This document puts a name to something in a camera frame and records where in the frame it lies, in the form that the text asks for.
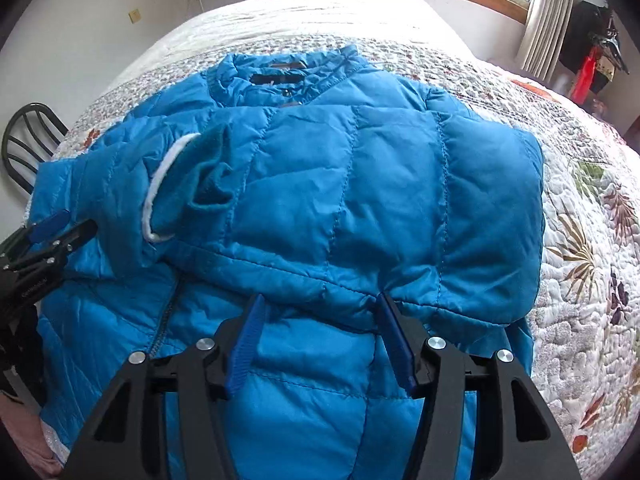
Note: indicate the floral quilted bedspread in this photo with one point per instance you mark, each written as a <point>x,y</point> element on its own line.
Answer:
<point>585,319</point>

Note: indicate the yellow wall switch plate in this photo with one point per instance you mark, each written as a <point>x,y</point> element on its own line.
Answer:
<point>134,16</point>

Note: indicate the dark wooden headboard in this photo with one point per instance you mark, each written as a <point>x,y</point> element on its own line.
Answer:
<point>632,135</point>

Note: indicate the coat rack with clothes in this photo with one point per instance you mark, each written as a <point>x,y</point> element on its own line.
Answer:
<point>591,50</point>

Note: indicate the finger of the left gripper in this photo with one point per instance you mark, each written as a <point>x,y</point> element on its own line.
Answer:
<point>21,240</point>
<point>57,251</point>

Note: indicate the white pleated curtain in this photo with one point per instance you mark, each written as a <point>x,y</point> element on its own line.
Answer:
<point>545,30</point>

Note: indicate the black metal chair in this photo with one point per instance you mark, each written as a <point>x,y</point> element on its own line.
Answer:
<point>32,135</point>

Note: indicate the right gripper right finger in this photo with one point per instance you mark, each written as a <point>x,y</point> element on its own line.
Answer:
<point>516,435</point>

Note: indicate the blue quilted puffer jacket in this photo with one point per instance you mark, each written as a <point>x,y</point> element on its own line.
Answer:
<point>318,181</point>

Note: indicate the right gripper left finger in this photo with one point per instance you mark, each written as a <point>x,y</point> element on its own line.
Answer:
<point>125,435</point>

